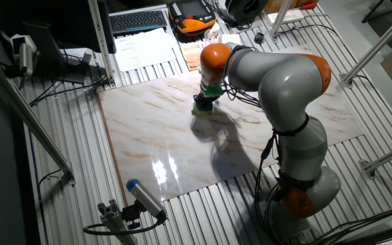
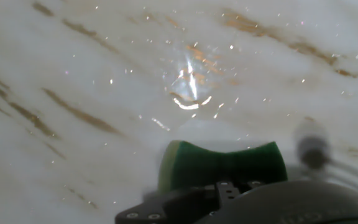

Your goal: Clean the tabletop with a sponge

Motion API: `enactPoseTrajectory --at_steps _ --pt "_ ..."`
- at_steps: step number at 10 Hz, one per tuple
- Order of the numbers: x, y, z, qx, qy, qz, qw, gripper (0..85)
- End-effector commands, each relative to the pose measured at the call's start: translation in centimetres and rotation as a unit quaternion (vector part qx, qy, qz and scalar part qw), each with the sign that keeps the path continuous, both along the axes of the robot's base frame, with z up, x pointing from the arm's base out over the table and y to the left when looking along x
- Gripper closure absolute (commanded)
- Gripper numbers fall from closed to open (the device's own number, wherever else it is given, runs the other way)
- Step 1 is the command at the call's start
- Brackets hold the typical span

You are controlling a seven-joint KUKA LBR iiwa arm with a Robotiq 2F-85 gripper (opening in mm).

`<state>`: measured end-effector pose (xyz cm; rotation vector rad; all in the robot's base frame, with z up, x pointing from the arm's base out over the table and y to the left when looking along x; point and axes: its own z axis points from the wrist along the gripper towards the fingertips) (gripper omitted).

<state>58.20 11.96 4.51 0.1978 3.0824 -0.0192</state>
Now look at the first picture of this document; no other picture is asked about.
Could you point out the aluminium frame beam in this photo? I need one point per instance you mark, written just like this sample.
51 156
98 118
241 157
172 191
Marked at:
100 41
29 115
279 20
390 154
376 46

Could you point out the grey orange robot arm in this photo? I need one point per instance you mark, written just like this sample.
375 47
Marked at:
284 85

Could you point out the orange black teach pendant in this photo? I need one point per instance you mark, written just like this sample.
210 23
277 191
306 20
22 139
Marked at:
192 22

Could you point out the grey camera on mount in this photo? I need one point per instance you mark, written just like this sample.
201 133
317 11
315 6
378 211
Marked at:
26 58

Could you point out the orange striped cloth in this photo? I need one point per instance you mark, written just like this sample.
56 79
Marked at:
191 56

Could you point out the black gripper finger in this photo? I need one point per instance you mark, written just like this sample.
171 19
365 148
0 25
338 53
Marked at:
197 103
209 105

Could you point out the white power strip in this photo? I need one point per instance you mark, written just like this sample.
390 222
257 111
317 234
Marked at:
293 15

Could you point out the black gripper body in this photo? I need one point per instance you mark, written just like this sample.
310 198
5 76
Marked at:
204 99

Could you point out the clear glass beaker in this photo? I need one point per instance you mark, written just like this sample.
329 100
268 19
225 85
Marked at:
213 35

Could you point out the printed white paper sheet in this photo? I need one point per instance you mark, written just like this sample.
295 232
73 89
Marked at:
145 51

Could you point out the black keyboard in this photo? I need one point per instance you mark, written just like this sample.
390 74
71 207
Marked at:
138 21

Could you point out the white yellow sponge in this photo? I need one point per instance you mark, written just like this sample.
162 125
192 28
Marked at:
231 38

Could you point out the black monitor stand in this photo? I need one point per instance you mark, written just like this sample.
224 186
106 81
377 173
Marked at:
46 44

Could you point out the black round fan housing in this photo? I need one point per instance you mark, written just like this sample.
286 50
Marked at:
247 10

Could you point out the brown cardboard box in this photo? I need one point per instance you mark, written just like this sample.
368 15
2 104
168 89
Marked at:
271 5

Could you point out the small black device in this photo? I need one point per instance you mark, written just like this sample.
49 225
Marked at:
259 38

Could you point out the green sponge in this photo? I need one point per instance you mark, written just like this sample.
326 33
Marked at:
201 110

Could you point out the aluminium camera mount profile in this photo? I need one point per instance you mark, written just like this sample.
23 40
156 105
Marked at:
114 221

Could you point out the black computer monitor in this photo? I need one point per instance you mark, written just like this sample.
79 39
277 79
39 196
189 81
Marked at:
63 20

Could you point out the silver camera with blue cap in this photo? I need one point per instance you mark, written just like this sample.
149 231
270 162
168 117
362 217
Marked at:
145 197

